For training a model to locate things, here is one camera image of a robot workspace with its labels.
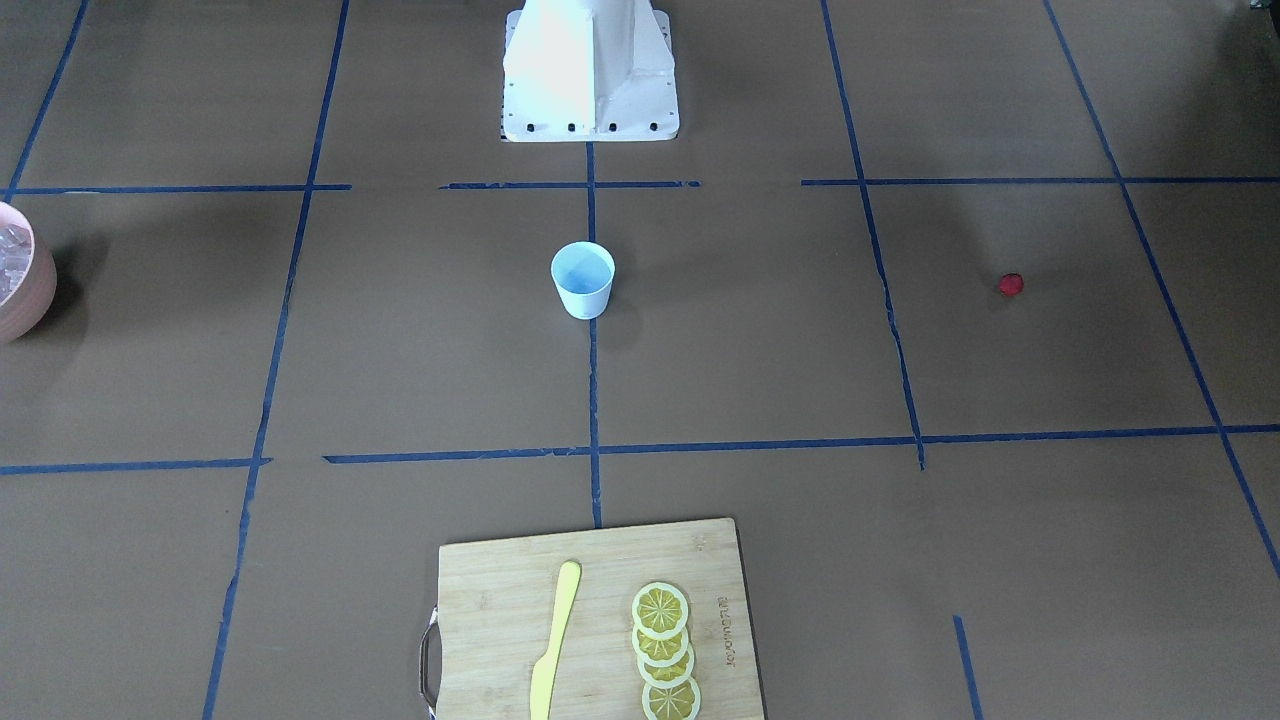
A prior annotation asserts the light blue plastic cup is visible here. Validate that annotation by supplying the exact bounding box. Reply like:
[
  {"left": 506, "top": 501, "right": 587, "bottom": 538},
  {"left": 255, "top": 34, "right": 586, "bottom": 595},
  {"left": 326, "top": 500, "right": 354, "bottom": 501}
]
[{"left": 550, "top": 241, "right": 616, "bottom": 320}]

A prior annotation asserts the pink bowl of ice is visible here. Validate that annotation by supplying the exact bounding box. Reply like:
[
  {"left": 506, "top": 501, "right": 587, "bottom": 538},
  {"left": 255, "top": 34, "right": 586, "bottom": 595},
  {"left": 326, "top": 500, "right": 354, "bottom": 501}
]
[{"left": 1, "top": 202, "right": 58, "bottom": 345}]

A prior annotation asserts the lemon slice top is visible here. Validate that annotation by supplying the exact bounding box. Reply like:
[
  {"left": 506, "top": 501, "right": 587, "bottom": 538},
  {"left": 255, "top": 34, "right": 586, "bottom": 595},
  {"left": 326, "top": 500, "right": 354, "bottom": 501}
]
[{"left": 631, "top": 582, "right": 690, "bottom": 641}]

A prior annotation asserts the lemon slice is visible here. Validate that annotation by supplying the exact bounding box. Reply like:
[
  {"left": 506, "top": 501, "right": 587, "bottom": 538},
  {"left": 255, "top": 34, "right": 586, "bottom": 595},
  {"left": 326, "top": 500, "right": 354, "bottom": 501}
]
[
  {"left": 636, "top": 646, "right": 696, "bottom": 689},
  {"left": 631, "top": 626, "right": 690, "bottom": 667},
  {"left": 631, "top": 582, "right": 690, "bottom": 641},
  {"left": 641, "top": 678, "right": 701, "bottom": 720}
]

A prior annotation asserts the bamboo cutting board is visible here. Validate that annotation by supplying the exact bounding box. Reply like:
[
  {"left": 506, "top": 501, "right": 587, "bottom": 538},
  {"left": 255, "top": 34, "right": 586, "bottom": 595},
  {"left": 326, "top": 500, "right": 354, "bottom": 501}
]
[{"left": 421, "top": 518, "right": 765, "bottom": 719}]

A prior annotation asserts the yellow plastic knife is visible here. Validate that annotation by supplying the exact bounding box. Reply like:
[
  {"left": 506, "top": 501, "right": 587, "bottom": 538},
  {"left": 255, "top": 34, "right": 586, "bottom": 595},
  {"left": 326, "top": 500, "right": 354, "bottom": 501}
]
[{"left": 527, "top": 560, "right": 582, "bottom": 719}]

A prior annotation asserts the lemon slice bottom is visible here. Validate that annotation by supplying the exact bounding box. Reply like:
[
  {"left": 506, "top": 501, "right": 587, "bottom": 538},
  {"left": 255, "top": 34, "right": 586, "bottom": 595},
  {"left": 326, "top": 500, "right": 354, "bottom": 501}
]
[{"left": 641, "top": 678, "right": 701, "bottom": 720}]

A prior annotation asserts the red strawberry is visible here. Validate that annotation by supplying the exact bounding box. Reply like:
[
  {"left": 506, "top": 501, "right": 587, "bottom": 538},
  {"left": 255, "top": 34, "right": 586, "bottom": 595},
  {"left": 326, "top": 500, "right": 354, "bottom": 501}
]
[{"left": 997, "top": 273, "right": 1025, "bottom": 297}]

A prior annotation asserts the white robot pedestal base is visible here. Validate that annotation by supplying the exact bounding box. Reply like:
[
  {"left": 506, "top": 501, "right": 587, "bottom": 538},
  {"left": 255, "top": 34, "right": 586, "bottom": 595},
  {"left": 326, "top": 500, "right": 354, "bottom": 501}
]
[{"left": 500, "top": 1, "right": 681, "bottom": 143}]

